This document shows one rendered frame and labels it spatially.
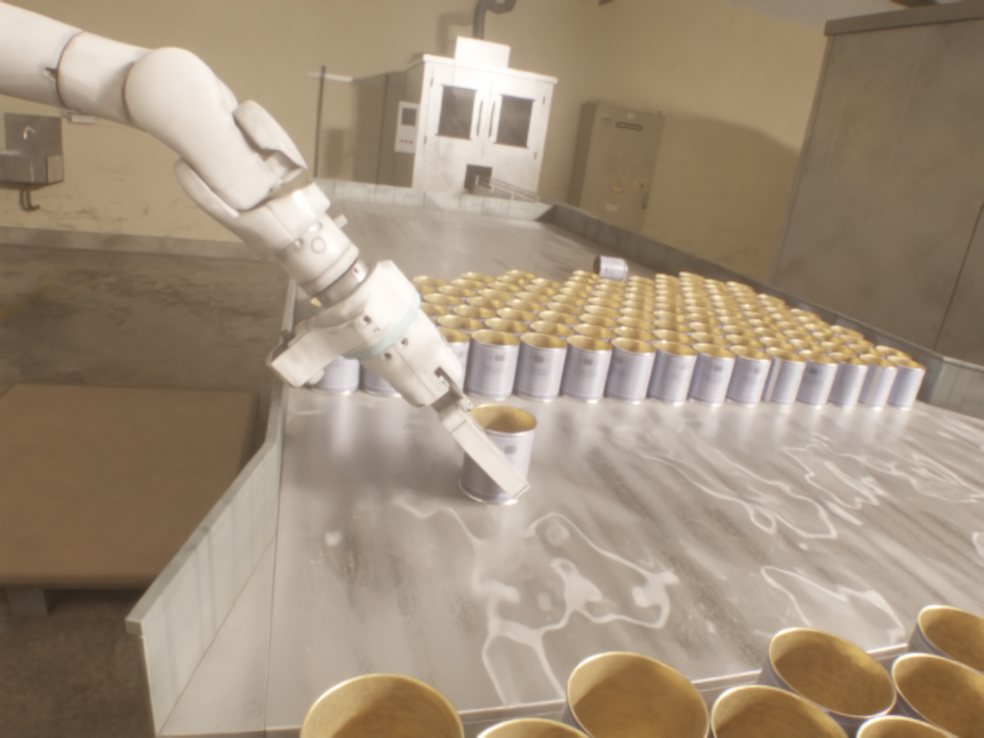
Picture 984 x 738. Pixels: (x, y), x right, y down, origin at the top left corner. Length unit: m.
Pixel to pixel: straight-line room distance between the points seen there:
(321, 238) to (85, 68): 0.22
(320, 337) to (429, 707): 0.33
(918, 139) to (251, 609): 3.46
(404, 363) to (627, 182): 6.60
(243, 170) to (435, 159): 4.86
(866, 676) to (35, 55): 0.69
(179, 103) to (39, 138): 6.66
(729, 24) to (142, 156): 6.25
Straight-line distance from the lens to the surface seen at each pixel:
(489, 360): 0.86
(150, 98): 0.54
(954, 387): 1.43
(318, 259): 0.53
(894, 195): 3.64
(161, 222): 6.96
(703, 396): 1.03
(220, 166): 0.52
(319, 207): 0.53
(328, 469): 0.67
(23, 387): 3.45
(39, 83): 0.60
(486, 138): 5.42
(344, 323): 0.54
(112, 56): 0.58
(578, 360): 0.91
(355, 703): 0.33
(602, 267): 1.86
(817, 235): 3.95
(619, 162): 7.03
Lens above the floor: 1.41
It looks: 19 degrees down
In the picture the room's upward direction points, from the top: 9 degrees clockwise
